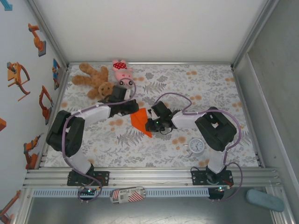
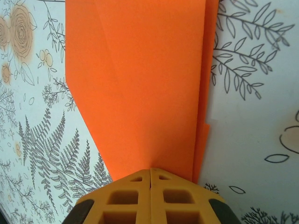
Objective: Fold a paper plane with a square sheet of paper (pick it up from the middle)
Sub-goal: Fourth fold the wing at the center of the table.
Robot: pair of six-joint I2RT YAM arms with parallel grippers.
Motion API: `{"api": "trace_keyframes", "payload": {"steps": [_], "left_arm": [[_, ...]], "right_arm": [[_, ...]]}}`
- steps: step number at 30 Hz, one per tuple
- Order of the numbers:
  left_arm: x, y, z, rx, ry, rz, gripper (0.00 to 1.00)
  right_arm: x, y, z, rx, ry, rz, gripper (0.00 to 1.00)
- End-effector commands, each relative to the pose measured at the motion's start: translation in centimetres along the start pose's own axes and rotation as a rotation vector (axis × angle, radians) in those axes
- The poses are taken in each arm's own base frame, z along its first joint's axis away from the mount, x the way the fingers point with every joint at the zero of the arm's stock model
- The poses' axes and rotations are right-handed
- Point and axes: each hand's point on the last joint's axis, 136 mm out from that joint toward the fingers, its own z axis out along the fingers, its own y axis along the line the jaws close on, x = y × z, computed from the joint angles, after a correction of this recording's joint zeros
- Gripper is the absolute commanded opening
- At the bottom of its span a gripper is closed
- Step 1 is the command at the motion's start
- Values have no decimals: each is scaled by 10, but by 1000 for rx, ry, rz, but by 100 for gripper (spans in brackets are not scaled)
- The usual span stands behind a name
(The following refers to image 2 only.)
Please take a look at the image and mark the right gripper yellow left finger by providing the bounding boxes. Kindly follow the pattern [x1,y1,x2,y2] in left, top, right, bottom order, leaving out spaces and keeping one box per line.
[64,168,152,224]

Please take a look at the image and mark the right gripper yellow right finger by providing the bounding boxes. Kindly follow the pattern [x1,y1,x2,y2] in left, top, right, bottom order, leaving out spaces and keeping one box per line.
[150,168,239,224]

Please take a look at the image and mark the orange cloth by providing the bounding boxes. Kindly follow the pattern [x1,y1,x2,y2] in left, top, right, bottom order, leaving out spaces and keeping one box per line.
[64,0,220,183]

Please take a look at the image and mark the floral print tablecloth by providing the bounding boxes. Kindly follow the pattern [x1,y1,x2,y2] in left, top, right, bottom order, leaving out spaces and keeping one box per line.
[0,0,299,224]

